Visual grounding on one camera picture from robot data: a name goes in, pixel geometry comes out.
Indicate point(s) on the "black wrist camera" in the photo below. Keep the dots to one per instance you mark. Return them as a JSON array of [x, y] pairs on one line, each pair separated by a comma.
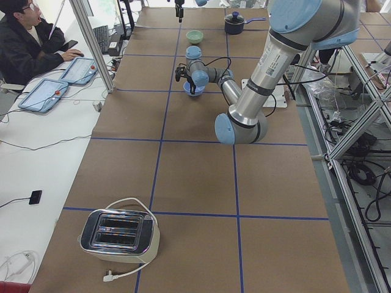
[[180, 72]]

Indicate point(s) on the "lower blue teach pendant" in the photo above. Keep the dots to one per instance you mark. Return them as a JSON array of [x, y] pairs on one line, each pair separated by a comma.
[[44, 96]]

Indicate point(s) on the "dark blue saucepan with lid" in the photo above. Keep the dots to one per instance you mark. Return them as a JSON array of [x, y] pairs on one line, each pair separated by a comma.
[[234, 22]]

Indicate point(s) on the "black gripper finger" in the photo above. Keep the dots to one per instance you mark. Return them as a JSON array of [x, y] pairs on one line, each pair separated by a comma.
[[179, 13], [192, 88]]

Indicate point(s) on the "aluminium frame post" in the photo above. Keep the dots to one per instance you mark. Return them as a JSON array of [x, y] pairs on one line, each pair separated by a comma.
[[87, 32]]

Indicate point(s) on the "small black puck device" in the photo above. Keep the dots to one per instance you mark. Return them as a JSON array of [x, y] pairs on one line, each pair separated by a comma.
[[35, 197]]

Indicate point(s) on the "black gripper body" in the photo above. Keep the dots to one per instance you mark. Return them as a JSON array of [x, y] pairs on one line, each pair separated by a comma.
[[190, 80], [179, 6]]

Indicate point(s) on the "green bowl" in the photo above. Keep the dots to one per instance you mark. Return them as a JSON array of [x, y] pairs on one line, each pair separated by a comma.
[[194, 37]]

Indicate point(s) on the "seated person in black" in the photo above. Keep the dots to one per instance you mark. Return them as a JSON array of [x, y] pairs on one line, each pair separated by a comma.
[[29, 44]]

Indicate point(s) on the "upper blue teach pendant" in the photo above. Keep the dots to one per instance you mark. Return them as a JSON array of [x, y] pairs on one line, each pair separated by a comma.
[[80, 71]]

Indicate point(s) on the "small metal cylinder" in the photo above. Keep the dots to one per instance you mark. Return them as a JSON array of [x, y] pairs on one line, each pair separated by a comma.
[[97, 105]]

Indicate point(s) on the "black keyboard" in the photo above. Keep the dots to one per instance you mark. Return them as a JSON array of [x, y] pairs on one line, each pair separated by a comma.
[[101, 34]]

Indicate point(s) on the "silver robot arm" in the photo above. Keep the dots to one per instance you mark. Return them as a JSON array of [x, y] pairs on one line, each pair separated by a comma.
[[199, 3], [294, 26]]

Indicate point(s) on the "blue teach pendant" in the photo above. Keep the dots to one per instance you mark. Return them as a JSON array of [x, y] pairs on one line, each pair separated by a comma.
[[44, 96], [80, 71]]

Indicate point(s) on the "cream and chrome toaster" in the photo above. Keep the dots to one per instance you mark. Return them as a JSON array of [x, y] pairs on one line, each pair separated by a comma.
[[119, 235]]

